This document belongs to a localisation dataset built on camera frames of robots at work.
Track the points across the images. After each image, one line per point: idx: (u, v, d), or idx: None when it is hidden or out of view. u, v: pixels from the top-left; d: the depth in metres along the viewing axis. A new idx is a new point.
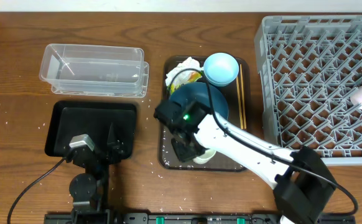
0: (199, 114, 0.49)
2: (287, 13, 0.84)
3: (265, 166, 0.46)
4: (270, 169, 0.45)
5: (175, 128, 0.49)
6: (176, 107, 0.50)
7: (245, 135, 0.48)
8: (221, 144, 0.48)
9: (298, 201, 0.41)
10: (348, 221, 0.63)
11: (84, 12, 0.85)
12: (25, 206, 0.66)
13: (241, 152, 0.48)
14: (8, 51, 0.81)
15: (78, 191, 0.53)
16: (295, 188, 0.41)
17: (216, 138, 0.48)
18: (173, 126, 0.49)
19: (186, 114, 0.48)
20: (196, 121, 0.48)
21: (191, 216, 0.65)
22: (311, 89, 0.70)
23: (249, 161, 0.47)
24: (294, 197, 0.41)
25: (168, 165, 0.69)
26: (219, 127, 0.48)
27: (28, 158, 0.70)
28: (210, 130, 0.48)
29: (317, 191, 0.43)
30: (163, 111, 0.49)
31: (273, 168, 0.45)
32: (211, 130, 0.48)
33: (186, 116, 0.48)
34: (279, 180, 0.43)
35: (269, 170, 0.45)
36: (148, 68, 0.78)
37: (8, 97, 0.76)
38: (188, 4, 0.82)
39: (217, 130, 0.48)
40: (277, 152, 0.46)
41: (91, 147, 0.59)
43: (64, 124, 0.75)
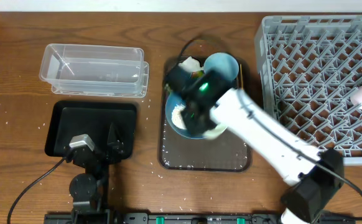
0: (219, 87, 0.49)
2: (287, 13, 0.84)
3: (290, 160, 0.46)
4: (293, 164, 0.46)
5: (189, 94, 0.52)
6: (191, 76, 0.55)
7: (272, 124, 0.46)
8: (243, 125, 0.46)
9: (313, 201, 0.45)
10: (348, 221, 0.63)
11: (84, 12, 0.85)
12: (25, 206, 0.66)
13: (263, 139, 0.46)
14: (8, 51, 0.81)
15: (78, 191, 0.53)
16: (316, 188, 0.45)
17: (238, 119, 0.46)
18: (188, 89, 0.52)
19: (206, 83, 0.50)
20: (211, 92, 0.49)
21: (191, 216, 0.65)
22: (311, 89, 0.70)
23: (272, 150, 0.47)
24: (313, 196, 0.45)
25: (168, 165, 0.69)
26: (244, 110, 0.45)
27: (28, 158, 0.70)
28: (234, 111, 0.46)
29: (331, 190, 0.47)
30: (175, 77, 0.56)
31: (298, 163, 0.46)
32: (234, 111, 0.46)
33: (206, 84, 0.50)
34: (303, 179, 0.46)
35: (292, 164, 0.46)
36: (148, 68, 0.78)
37: (8, 97, 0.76)
38: (188, 4, 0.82)
39: (240, 111, 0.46)
40: (303, 149, 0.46)
41: (91, 147, 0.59)
43: (64, 124, 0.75)
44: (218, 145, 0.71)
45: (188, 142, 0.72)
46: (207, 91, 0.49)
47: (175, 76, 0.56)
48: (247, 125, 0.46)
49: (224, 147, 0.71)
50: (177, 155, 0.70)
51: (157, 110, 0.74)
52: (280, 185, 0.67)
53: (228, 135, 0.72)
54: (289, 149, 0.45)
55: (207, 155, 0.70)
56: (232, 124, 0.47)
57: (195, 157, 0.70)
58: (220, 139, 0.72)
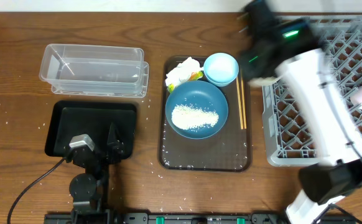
0: (306, 38, 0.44)
2: (287, 13, 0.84)
3: (336, 142, 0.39)
4: (336, 148, 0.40)
5: (267, 35, 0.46)
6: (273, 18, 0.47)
7: (339, 104, 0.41)
8: (310, 86, 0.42)
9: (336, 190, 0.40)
10: (348, 221, 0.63)
11: (84, 12, 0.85)
12: (25, 206, 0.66)
13: (321, 109, 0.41)
14: (8, 51, 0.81)
15: (78, 191, 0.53)
16: (347, 178, 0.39)
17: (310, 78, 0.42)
18: (269, 28, 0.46)
19: (297, 30, 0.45)
20: (298, 40, 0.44)
21: (191, 216, 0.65)
22: None
23: (324, 126, 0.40)
24: (339, 185, 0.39)
25: (168, 165, 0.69)
26: (319, 74, 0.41)
27: (28, 158, 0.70)
28: (309, 70, 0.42)
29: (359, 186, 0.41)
30: (263, 11, 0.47)
31: (344, 150, 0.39)
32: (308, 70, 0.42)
33: (295, 32, 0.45)
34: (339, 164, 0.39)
35: (334, 147, 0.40)
36: (148, 68, 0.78)
37: (8, 97, 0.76)
38: (188, 4, 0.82)
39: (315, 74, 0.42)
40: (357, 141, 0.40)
41: (91, 147, 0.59)
43: (64, 124, 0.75)
44: (218, 145, 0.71)
45: (188, 142, 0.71)
46: (300, 37, 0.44)
47: (260, 11, 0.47)
48: (313, 90, 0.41)
49: (224, 147, 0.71)
50: (177, 156, 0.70)
51: (157, 109, 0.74)
52: (280, 184, 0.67)
53: (228, 135, 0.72)
54: (341, 132, 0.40)
55: (207, 155, 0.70)
56: (299, 79, 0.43)
57: (194, 157, 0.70)
58: (220, 140, 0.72)
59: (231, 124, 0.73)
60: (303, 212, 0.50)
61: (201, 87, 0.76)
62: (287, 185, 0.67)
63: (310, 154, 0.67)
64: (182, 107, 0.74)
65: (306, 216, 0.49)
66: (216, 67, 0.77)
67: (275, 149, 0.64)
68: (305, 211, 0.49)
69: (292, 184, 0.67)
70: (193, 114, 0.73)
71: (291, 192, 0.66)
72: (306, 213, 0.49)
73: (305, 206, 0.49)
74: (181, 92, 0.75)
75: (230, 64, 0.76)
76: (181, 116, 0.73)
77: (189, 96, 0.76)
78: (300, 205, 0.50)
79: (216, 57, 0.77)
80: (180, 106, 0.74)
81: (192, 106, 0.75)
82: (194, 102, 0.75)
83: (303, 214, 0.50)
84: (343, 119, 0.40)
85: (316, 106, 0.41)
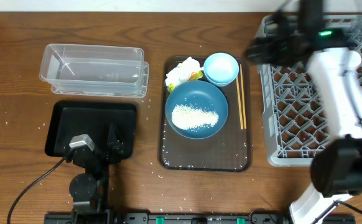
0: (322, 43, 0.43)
2: None
3: (347, 121, 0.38)
4: (348, 124, 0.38)
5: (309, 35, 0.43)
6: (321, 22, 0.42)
7: (346, 91, 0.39)
8: (333, 79, 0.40)
9: (344, 166, 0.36)
10: (348, 221, 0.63)
11: (84, 12, 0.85)
12: (25, 206, 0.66)
13: (341, 99, 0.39)
14: (8, 51, 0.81)
15: (78, 191, 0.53)
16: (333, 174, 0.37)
17: (333, 70, 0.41)
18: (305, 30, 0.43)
19: (329, 31, 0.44)
20: (328, 40, 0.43)
21: (191, 216, 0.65)
22: (311, 89, 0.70)
23: (348, 112, 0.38)
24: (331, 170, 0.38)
25: (168, 165, 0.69)
26: (340, 68, 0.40)
27: (28, 158, 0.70)
28: (332, 66, 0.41)
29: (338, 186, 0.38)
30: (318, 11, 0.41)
31: (357, 130, 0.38)
32: (335, 62, 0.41)
33: (329, 32, 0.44)
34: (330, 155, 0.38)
35: (352, 130, 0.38)
36: (148, 68, 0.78)
37: (8, 98, 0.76)
38: (188, 4, 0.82)
39: (337, 66, 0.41)
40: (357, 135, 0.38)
41: (91, 147, 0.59)
43: (64, 124, 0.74)
44: (218, 146, 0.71)
45: (188, 142, 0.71)
46: (333, 38, 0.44)
47: (317, 6, 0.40)
48: (338, 84, 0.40)
49: (224, 147, 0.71)
50: (177, 155, 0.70)
51: (157, 110, 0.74)
52: (281, 185, 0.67)
53: (228, 135, 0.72)
54: (354, 114, 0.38)
55: (206, 155, 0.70)
56: (329, 83, 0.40)
57: (194, 157, 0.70)
58: (220, 140, 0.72)
59: (231, 124, 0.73)
60: (305, 210, 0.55)
61: (201, 87, 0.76)
62: (287, 185, 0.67)
63: (310, 154, 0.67)
64: (181, 108, 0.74)
65: (305, 214, 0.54)
66: (216, 67, 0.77)
67: (275, 149, 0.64)
68: (305, 210, 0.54)
69: (292, 183, 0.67)
70: (193, 114, 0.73)
71: (291, 193, 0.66)
72: (306, 211, 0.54)
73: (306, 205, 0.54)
74: (181, 93, 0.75)
75: (230, 63, 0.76)
76: (181, 116, 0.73)
77: (189, 96, 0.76)
78: (304, 203, 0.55)
79: (215, 55, 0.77)
80: (180, 107, 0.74)
81: (192, 106, 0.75)
82: (194, 102, 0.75)
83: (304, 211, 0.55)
84: (345, 106, 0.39)
85: (340, 101, 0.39)
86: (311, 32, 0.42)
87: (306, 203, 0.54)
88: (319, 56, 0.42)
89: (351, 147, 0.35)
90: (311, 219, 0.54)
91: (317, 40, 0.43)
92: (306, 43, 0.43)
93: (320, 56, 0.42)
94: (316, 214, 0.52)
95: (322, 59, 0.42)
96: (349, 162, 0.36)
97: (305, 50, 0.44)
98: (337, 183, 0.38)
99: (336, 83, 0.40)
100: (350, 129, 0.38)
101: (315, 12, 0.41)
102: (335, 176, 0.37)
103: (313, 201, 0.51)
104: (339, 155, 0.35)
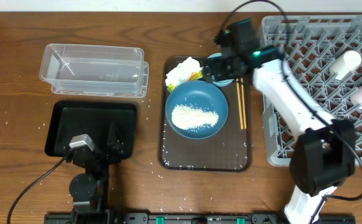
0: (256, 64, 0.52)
2: (286, 13, 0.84)
3: (303, 118, 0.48)
4: (304, 121, 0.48)
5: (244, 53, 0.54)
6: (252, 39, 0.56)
7: (290, 93, 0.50)
8: (277, 87, 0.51)
9: (315, 158, 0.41)
10: (348, 221, 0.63)
11: (84, 12, 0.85)
12: (25, 206, 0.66)
13: (289, 100, 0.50)
14: (8, 51, 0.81)
15: (78, 191, 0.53)
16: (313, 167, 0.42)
17: (273, 79, 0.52)
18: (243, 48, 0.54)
19: (257, 50, 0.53)
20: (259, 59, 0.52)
21: (191, 216, 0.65)
22: (311, 89, 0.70)
23: (294, 108, 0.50)
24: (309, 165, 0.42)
25: (168, 165, 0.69)
26: (280, 73, 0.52)
27: (28, 158, 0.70)
28: (270, 74, 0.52)
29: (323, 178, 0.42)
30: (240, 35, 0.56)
31: (311, 122, 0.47)
32: (273, 72, 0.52)
33: (258, 51, 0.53)
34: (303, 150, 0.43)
35: (306, 122, 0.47)
36: (148, 68, 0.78)
37: (8, 97, 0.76)
38: (188, 4, 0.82)
39: (278, 74, 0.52)
40: (316, 122, 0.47)
41: (91, 147, 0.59)
43: (64, 124, 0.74)
44: (218, 146, 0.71)
45: (188, 142, 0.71)
46: (262, 56, 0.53)
47: (241, 32, 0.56)
48: (283, 88, 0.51)
49: (224, 147, 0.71)
50: (177, 155, 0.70)
51: (157, 110, 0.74)
52: (281, 185, 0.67)
53: (228, 135, 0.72)
54: (306, 109, 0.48)
55: (206, 155, 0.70)
56: (280, 93, 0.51)
57: (194, 157, 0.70)
58: (220, 140, 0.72)
59: (231, 124, 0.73)
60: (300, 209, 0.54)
61: (200, 87, 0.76)
62: (287, 185, 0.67)
63: None
64: (181, 108, 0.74)
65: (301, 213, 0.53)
66: None
67: (275, 149, 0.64)
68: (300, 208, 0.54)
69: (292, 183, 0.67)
70: (193, 114, 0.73)
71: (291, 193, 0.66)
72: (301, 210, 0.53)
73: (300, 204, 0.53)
74: (181, 93, 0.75)
75: None
76: (181, 116, 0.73)
77: (189, 96, 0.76)
78: (297, 202, 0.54)
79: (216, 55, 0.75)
80: (180, 106, 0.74)
81: (192, 106, 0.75)
82: (194, 102, 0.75)
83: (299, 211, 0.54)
84: (292, 106, 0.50)
85: (288, 102, 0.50)
86: (245, 53, 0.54)
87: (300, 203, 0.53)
88: (257, 71, 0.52)
89: (313, 139, 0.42)
90: (308, 218, 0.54)
91: (253, 59, 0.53)
92: (244, 66, 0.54)
93: (260, 72, 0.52)
94: (311, 211, 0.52)
95: (261, 74, 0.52)
96: (317, 152, 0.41)
97: (246, 70, 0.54)
98: (319, 178, 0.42)
99: (281, 89, 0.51)
100: (306, 122, 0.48)
101: (242, 40, 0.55)
102: (313, 171, 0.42)
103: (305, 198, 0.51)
104: (307, 149, 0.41)
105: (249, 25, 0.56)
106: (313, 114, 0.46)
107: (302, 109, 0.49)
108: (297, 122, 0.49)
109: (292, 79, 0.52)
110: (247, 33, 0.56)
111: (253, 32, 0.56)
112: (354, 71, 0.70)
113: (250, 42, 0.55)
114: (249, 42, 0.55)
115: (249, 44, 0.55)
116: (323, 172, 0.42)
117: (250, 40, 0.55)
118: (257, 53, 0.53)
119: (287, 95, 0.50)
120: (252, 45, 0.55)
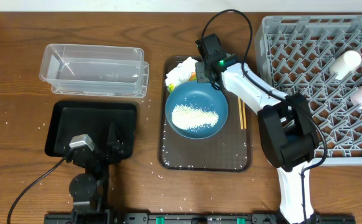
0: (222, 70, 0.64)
2: (286, 13, 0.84)
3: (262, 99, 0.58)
4: (264, 102, 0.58)
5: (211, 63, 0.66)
6: (218, 48, 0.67)
7: (249, 84, 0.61)
8: (239, 81, 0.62)
9: (275, 129, 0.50)
10: (348, 221, 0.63)
11: (84, 12, 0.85)
12: (25, 206, 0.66)
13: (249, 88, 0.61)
14: (8, 51, 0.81)
15: (78, 191, 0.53)
16: (275, 135, 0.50)
17: (236, 77, 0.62)
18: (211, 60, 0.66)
19: (222, 60, 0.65)
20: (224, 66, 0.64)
21: (191, 216, 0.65)
22: (311, 89, 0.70)
23: (254, 94, 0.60)
24: (273, 135, 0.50)
25: (168, 165, 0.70)
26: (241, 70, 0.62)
27: (28, 158, 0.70)
28: (232, 73, 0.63)
29: (288, 145, 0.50)
30: (208, 46, 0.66)
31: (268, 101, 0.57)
32: (234, 70, 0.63)
33: (222, 61, 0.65)
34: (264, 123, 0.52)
35: (264, 102, 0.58)
36: (148, 68, 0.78)
37: (8, 98, 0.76)
38: (188, 4, 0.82)
39: (237, 71, 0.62)
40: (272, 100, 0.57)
41: (91, 147, 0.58)
43: (64, 124, 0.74)
44: (218, 146, 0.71)
45: (188, 142, 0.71)
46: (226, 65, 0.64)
47: (207, 44, 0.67)
48: (243, 82, 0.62)
49: (224, 147, 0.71)
50: (177, 155, 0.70)
51: (157, 109, 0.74)
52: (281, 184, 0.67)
53: (228, 135, 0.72)
54: (263, 92, 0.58)
55: (207, 155, 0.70)
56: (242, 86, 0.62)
57: (194, 157, 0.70)
58: (220, 140, 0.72)
59: (231, 124, 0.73)
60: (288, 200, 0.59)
61: (201, 88, 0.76)
62: None
63: None
64: (181, 108, 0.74)
65: (291, 203, 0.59)
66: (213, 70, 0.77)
67: None
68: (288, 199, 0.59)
69: None
70: (193, 114, 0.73)
71: None
72: (290, 199, 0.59)
73: (287, 194, 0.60)
74: (181, 93, 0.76)
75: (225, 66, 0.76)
76: (181, 116, 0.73)
77: (188, 96, 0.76)
78: (284, 193, 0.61)
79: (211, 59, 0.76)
80: (180, 107, 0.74)
81: (192, 106, 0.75)
82: (194, 102, 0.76)
83: (290, 201, 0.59)
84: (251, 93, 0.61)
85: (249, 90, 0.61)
86: (214, 64, 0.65)
87: (287, 193, 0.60)
88: (224, 74, 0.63)
89: (270, 113, 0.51)
90: (301, 208, 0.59)
91: (220, 67, 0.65)
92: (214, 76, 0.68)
93: (225, 74, 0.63)
94: (298, 198, 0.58)
95: (227, 75, 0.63)
96: (275, 123, 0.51)
97: (216, 78, 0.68)
98: (287, 149, 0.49)
99: (242, 83, 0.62)
100: (265, 101, 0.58)
101: (209, 53, 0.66)
102: (277, 141, 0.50)
103: (289, 185, 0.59)
104: (266, 122, 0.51)
105: (214, 38, 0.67)
106: (267, 94, 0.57)
107: (260, 93, 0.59)
108: (258, 104, 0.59)
109: (251, 73, 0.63)
110: (213, 45, 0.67)
111: (218, 43, 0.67)
112: (354, 71, 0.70)
113: (217, 53, 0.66)
114: (216, 53, 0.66)
115: (217, 55, 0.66)
116: (288, 142, 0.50)
117: (217, 51, 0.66)
118: (222, 61, 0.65)
119: (247, 86, 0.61)
120: (219, 56, 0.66)
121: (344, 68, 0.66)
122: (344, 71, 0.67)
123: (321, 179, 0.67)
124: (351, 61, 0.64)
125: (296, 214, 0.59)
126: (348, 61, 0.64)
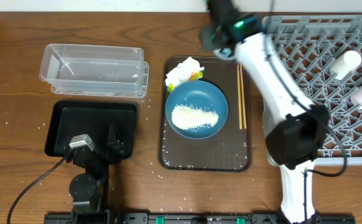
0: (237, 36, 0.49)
2: (286, 13, 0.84)
3: (285, 101, 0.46)
4: (285, 104, 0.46)
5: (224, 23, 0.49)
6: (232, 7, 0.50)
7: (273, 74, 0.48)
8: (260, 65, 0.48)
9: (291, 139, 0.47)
10: (348, 221, 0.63)
11: (84, 12, 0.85)
12: (25, 206, 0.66)
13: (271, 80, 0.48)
14: (8, 51, 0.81)
15: (78, 191, 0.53)
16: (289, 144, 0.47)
17: (256, 56, 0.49)
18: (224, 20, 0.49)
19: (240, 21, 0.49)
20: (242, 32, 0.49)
21: (191, 216, 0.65)
22: (311, 89, 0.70)
23: (274, 91, 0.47)
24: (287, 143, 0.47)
25: (168, 165, 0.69)
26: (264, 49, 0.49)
27: (28, 158, 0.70)
28: (254, 48, 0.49)
29: (298, 151, 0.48)
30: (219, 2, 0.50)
31: (290, 107, 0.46)
32: (255, 48, 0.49)
33: (240, 22, 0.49)
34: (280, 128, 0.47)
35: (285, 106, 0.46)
36: (148, 68, 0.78)
37: (8, 98, 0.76)
38: (188, 4, 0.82)
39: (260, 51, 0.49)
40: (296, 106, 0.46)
41: (91, 147, 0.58)
43: (64, 124, 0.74)
44: (218, 146, 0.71)
45: (188, 142, 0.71)
46: (244, 30, 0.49)
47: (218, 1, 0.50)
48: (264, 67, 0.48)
49: (224, 147, 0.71)
50: (177, 155, 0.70)
51: (157, 109, 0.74)
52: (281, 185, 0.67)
53: (228, 135, 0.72)
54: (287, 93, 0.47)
55: (206, 155, 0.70)
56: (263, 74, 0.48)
57: (194, 157, 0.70)
58: (220, 140, 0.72)
59: (231, 123, 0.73)
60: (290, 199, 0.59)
61: (201, 88, 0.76)
62: None
63: None
64: (181, 108, 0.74)
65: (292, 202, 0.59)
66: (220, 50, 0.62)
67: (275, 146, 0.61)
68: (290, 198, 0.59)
69: None
70: (193, 114, 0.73)
71: None
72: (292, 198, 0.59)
73: (288, 194, 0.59)
74: (181, 93, 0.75)
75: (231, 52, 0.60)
76: (181, 116, 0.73)
77: (189, 96, 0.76)
78: (286, 193, 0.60)
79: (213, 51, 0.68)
80: (180, 107, 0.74)
81: (192, 106, 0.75)
82: (194, 102, 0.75)
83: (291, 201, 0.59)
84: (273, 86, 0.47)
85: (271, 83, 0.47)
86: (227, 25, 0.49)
87: (288, 193, 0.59)
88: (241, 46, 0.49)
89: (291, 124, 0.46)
90: (302, 208, 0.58)
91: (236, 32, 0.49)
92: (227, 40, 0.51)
93: (243, 47, 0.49)
94: (299, 198, 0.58)
95: (245, 50, 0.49)
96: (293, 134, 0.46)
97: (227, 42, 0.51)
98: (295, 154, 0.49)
99: (264, 67, 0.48)
100: (287, 106, 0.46)
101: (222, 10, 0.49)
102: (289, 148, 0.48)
103: (290, 185, 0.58)
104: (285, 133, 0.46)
105: None
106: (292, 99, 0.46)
107: (283, 93, 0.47)
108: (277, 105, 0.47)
109: (275, 58, 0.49)
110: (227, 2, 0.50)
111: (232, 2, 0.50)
112: (354, 71, 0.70)
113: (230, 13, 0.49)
114: (229, 13, 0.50)
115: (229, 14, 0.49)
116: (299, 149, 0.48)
117: (231, 10, 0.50)
118: (239, 24, 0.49)
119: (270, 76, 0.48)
120: (233, 15, 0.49)
121: (344, 68, 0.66)
122: (344, 71, 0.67)
123: (321, 179, 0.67)
124: (350, 61, 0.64)
125: (297, 213, 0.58)
126: (348, 61, 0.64)
